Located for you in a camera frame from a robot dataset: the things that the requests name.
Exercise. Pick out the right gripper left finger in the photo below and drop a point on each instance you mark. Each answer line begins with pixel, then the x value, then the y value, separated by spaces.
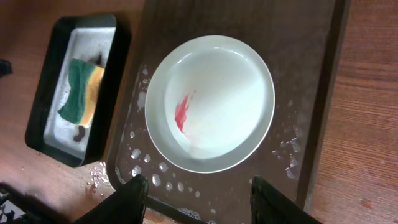
pixel 125 205

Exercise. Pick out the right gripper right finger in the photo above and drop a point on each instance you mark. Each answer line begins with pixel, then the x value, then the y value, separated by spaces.
pixel 269 206

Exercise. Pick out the pale green plate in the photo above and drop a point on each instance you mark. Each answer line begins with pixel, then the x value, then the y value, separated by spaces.
pixel 209 104

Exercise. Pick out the green yellow sponge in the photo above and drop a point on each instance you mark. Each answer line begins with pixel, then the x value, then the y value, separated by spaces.
pixel 84 79

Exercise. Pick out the brown serving tray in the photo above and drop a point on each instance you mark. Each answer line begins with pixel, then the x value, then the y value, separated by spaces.
pixel 300 41

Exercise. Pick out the black soapy water tray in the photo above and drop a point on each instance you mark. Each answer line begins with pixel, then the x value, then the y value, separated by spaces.
pixel 101 40

